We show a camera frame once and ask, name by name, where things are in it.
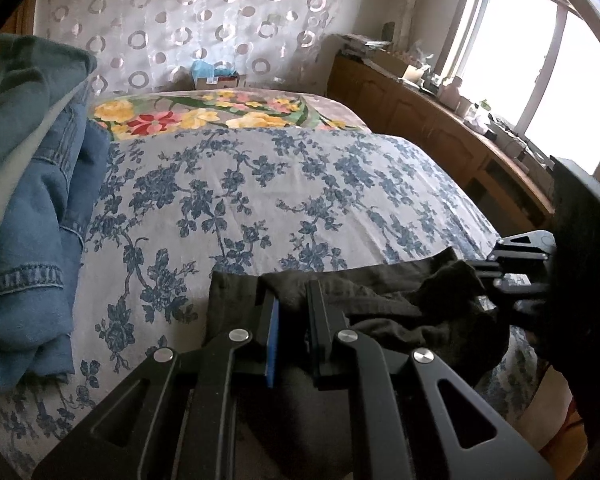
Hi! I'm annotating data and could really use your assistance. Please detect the black pants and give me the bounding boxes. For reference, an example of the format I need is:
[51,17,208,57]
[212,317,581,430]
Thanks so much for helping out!
[206,248,509,469]

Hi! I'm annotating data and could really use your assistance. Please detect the wooden sideboard cabinet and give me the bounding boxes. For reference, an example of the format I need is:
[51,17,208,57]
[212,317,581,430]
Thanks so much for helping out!
[326,54,554,235]

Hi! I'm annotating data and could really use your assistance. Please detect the blue floral bed sheet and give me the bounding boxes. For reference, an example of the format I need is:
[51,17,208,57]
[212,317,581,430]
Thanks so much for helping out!
[0,127,539,480]

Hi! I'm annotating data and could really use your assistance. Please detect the clutter on cabinet top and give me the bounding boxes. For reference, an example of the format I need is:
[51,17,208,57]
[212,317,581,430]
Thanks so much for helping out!
[336,34,553,184]

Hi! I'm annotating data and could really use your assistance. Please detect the blue denim jeans pile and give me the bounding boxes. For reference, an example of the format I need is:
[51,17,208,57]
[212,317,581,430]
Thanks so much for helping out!
[0,34,110,393]

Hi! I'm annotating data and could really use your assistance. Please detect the colourful floral blanket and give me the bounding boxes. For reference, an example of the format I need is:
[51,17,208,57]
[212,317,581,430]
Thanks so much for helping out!
[91,89,368,140]

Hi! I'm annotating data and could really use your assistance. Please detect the circle patterned curtain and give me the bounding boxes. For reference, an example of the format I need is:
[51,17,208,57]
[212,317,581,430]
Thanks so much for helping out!
[34,0,344,96]

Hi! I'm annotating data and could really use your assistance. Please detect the blue item in box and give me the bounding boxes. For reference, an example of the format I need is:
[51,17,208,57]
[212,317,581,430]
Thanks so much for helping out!
[190,60,245,90]

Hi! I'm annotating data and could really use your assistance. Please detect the window with white frame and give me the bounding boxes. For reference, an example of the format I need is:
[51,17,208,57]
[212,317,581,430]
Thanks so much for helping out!
[441,0,600,174]

